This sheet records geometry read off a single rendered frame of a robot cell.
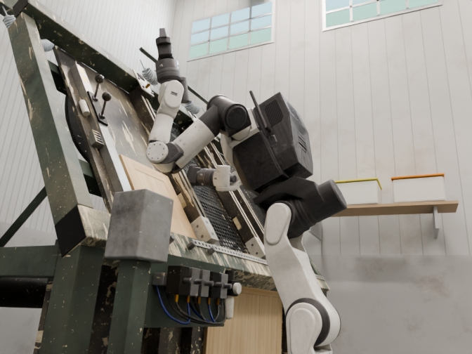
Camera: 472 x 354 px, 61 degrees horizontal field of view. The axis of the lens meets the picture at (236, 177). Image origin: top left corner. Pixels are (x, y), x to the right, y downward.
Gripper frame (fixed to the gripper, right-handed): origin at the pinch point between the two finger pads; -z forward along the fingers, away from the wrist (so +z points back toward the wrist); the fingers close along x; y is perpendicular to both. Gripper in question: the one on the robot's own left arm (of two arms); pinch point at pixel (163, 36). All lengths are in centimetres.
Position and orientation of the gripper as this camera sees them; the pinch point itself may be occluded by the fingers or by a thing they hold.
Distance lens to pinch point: 163.5
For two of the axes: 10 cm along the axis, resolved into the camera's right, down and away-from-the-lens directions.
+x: -0.6, 1.4, 9.9
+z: 1.5, 9.8, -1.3
